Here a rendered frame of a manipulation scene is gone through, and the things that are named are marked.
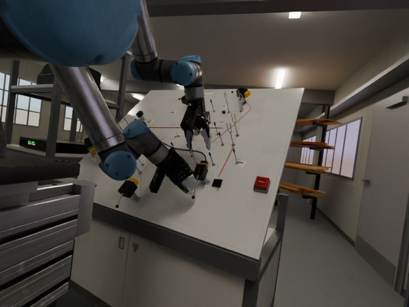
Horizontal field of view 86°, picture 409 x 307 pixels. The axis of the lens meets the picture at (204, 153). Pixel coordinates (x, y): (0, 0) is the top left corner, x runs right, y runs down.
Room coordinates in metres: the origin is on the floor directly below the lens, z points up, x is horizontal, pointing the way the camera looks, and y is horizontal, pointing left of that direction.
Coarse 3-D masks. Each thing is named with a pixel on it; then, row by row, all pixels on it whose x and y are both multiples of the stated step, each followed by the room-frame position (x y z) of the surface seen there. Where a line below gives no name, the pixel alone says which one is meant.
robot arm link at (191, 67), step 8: (168, 64) 0.72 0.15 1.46; (176, 64) 0.70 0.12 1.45; (184, 64) 0.69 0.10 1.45; (192, 64) 0.75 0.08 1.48; (168, 72) 0.72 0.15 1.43; (176, 72) 0.70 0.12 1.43; (184, 72) 0.70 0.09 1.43; (192, 72) 0.70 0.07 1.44; (168, 80) 0.74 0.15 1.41; (176, 80) 0.71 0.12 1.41; (184, 80) 0.71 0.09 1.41; (192, 80) 0.73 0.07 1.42
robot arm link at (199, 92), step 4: (184, 88) 0.85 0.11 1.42; (188, 88) 0.83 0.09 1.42; (192, 88) 0.83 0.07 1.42; (196, 88) 0.83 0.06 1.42; (200, 88) 0.84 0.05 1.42; (184, 92) 0.88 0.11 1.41; (188, 92) 0.84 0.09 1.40; (192, 92) 0.83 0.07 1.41; (196, 92) 0.83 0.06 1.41; (200, 92) 0.84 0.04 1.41; (188, 96) 0.84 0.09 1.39; (192, 96) 0.84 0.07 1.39; (196, 96) 0.84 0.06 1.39; (200, 96) 0.84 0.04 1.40
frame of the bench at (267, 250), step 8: (280, 232) 1.19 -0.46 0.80; (272, 240) 1.07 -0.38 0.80; (280, 240) 1.15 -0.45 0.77; (264, 248) 0.96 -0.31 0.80; (272, 248) 0.97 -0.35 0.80; (280, 248) 1.22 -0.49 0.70; (264, 256) 0.88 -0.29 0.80; (272, 256) 0.97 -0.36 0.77; (280, 256) 1.25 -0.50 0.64; (264, 264) 0.82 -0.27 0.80; (264, 272) 0.83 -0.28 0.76; (248, 280) 0.74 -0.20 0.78; (256, 280) 0.73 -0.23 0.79; (72, 288) 1.17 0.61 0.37; (80, 288) 1.14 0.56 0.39; (248, 288) 0.74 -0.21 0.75; (256, 288) 0.73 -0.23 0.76; (88, 296) 1.11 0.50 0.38; (248, 296) 0.74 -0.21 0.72; (256, 296) 0.74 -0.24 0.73; (56, 304) 1.29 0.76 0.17; (96, 304) 1.08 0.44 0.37; (104, 304) 1.05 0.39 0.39; (248, 304) 0.73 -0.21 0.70; (272, 304) 1.19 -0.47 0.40
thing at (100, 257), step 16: (96, 224) 1.11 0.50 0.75; (80, 240) 1.16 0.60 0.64; (96, 240) 1.10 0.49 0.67; (112, 240) 1.05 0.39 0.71; (128, 240) 1.00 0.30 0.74; (80, 256) 1.15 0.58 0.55; (96, 256) 1.10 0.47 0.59; (112, 256) 1.04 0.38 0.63; (80, 272) 1.15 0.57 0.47; (96, 272) 1.09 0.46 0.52; (112, 272) 1.04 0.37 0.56; (96, 288) 1.08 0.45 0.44; (112, 288) 1.03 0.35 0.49; (112, 304) 1.03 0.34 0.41
